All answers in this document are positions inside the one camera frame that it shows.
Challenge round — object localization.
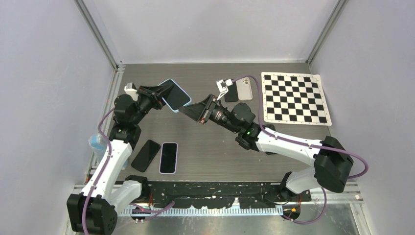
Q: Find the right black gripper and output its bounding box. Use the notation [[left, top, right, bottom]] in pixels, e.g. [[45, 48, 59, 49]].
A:
[[180, 94, 241, 134]]

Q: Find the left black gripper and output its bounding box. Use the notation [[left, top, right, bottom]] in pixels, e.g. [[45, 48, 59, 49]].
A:
[[132, 84, 175, 125]]

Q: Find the phone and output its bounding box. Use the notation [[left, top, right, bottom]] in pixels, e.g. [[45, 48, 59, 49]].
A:
[[159, 79, 192, 113], [159, 142, 178, 174]]

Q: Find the black smartphone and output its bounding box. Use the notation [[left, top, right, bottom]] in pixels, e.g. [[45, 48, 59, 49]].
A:
[[224, 84, 239, 102]]

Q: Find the beige phone case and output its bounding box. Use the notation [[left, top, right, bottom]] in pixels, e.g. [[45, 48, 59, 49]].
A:
[[236, 77, 253, 101]]

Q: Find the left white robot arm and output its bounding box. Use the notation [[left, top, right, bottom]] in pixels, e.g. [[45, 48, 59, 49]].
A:
[[67, 83, 173, 235]]

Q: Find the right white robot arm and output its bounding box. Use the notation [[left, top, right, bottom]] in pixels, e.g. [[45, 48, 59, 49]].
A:
[[179, 94, 353, 201]]

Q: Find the black phone bare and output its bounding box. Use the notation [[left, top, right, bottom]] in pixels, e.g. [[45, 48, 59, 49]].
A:
[[131, 140, 161, 172]]

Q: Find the checkerboard calibration mat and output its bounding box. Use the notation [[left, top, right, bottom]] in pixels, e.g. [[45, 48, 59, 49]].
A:
[[261, 72, 332, 126]]

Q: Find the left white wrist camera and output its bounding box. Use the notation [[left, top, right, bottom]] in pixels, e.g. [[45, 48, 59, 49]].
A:
[[124, 82, 138, 101]]

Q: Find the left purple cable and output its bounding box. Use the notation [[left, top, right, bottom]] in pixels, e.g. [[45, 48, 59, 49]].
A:
[[81, 107, 115, 235]]

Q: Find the purple cable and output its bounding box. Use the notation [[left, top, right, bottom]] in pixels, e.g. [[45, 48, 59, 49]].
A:
[[81, 107, 115, 235], [231, 75, 369, 226]]

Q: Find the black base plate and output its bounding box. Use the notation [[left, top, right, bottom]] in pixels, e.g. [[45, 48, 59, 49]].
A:
[[133, 181, 311, 209]]

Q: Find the aluminium front rail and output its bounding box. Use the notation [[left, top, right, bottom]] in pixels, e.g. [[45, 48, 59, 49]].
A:
[[69, 182, 364, 217]]

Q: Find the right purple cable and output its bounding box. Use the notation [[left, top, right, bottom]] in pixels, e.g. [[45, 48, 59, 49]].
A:
[[231, 75, 369, 226]]

